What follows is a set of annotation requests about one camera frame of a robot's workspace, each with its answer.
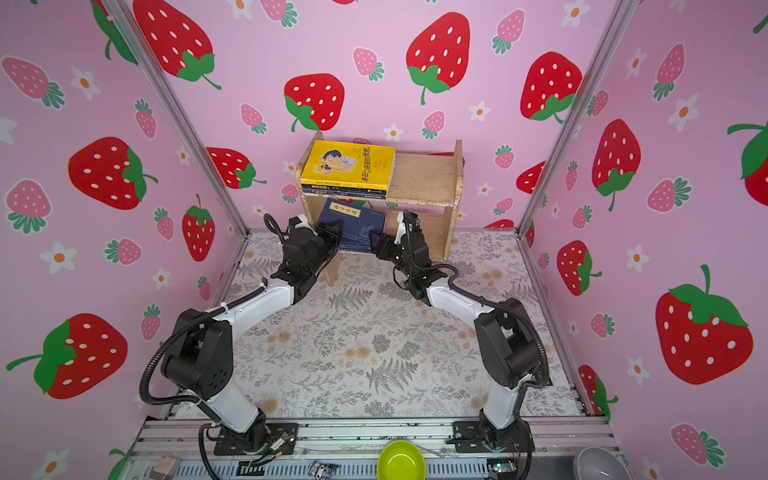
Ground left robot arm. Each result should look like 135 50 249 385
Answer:
139 214 343 452

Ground grey bowl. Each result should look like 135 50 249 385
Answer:
573 447 631 480

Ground yellow cartoon cover book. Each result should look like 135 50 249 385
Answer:
300 140 395 192

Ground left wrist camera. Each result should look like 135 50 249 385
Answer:
289 214 313 230

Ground wooden two-tier shelf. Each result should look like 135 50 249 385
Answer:
293 133 466 288

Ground black book yellow title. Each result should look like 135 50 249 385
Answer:
301 185 388 200

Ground green bowl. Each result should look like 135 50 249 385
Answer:
376 440 427 480

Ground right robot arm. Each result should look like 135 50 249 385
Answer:
369 211 550 454

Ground blue book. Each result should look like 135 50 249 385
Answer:
340 237 372 254
319 199 386 240

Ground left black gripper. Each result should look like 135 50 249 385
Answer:
306 219 342 282

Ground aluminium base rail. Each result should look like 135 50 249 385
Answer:
115 417 619 479

